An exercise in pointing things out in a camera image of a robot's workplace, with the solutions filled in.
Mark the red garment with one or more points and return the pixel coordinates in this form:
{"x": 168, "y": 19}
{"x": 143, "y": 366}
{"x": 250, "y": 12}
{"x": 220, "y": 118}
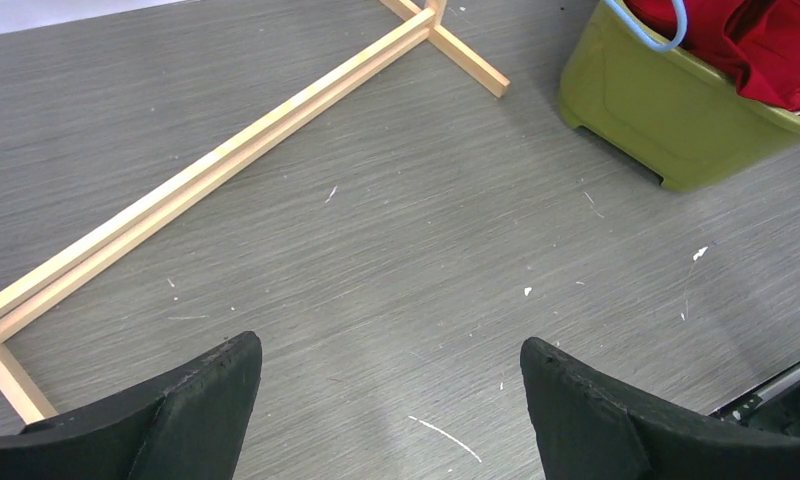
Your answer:
{"x": 755, "y": 43}

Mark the green plastic laundry basket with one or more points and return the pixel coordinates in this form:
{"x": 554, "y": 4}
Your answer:
{"x": 671, "y": 112}

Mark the wooden clothes rack frame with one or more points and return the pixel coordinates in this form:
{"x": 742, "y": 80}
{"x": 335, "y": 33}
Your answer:
{"x": 45, "y": 286}

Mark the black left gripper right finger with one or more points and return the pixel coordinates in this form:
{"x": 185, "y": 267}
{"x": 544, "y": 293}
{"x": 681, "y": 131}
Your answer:
{"x": 589, "y": 425}

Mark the blue wire hanger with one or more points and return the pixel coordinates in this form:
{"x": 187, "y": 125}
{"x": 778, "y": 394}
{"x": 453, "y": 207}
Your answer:
{"x": 646, "y": 35}

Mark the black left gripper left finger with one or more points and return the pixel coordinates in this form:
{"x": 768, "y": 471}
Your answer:
{"x": 186, "y": 423}

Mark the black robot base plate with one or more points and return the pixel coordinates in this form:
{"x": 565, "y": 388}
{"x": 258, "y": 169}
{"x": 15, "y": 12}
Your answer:
{"x": 772, "y": 406}

